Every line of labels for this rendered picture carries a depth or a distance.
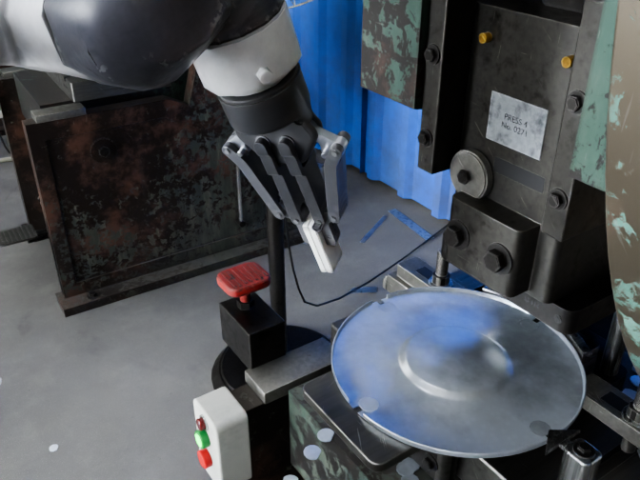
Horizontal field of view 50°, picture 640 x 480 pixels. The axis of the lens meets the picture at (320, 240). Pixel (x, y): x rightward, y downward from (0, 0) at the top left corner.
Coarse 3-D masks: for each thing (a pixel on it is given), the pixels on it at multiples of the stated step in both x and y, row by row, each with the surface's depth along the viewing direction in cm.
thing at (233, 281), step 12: (252, 264) 102; (228, 276) 99; (240, 276) 99; (252, 276) 99; (264, 276) 99; (228, 288) 97; (240, 288) 96; (252, 288) 97; (264, 288) 99; (240, 300) 101
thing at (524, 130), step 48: (480, 0) 67; (528, 0) 67; (576, 0) 62; (480, 48) 68; (528, 48) 63; (480, 96) 70; (528, 96) 65; (480, 144) 72; (528, 144) 66; (480, 192) 72; (528, 192) 68; (480, 240) 72; (528, 240) 68; (576, 240) 68; (528, 288) 72; (576, 288) 73
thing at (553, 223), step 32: (448, 0) 65; (448, 32) 67; (448, 64) 69; (576, 64) 55; (448, 96) 71; (576, 96) 56; (448, 128) 73; (576, 128) 57; (448, 160) 75; (576, 192) 60; (544, 224) 63; (576, 224) 62
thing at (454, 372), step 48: (432, 288) 92; (336, 336) 83; (384, 336) 83; (432, 336) 82; (480, 336) 82; (528, 336) 83; (384, 384) 76; (432, 384) 75; (480, 384) 75; (528, 384) 76; (576, 384) 76; (384, 432) 70; (432, 432) 70; (480, 432) 70; (528, 432) 70
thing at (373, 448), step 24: (312, 384) 76; (336, 384) 76; (312, 408) 75; (336, 408) 73; (360, 408) 73; (336, 432) 71; (360, 432) 70; (360, 456) 68; (384, 456) 68; (408, 456) 69; (432, 456) 79
